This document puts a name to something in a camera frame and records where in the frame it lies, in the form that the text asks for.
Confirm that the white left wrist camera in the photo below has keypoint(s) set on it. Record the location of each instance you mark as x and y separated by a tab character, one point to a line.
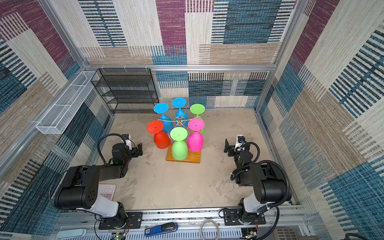
127	140

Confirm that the back green wine glass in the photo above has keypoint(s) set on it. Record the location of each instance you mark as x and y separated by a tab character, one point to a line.
197	110

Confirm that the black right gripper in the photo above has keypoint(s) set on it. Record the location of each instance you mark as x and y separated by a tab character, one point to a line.
230	148

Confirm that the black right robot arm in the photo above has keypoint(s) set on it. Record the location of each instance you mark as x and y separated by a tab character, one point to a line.
270	183

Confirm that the black mesh shelf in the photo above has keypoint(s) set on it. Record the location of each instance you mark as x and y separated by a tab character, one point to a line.
126	90

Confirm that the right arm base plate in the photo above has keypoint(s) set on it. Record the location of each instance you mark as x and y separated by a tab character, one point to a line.
231	218

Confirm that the front green wine glass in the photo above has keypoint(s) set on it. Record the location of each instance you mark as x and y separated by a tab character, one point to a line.
179	147

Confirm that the back blue wine glass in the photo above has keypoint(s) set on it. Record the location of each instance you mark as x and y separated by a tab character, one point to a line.
181	117

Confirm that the red wine glass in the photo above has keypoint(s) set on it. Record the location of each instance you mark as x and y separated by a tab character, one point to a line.
161	138

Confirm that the white pink calculator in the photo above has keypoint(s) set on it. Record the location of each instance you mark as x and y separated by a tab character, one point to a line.
107	191

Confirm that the left blue wine glass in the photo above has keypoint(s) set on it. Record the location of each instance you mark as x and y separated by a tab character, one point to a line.
162	108

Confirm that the green wine glass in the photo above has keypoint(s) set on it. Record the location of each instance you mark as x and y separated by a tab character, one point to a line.
197	110
179	147

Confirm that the magenta wine glass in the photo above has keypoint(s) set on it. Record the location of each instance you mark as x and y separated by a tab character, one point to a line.
196	140

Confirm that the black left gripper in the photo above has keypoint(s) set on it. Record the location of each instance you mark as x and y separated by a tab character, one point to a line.
135	154

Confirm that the blue black stapler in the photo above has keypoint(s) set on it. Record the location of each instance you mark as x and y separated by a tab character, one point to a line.
161	229

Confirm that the blue wine glass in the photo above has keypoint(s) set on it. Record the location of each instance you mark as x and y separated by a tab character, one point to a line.
162	108
181	117

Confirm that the gold wire glass rack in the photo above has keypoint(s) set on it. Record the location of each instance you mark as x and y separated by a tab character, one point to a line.
170	113

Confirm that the light blue flat device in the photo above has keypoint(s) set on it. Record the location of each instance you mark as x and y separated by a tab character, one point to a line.
71	234

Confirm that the wooden rack base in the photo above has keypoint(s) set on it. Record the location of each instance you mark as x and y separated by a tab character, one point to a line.
193	157

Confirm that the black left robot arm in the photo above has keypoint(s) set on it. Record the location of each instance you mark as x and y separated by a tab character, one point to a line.
78	188

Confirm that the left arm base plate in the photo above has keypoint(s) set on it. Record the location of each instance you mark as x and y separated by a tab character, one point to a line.
133	219

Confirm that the white wire basket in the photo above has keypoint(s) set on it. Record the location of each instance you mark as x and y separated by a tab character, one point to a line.
59	116

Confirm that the aluminium mounting rail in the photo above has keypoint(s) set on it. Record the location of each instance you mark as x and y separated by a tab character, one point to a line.
194	224

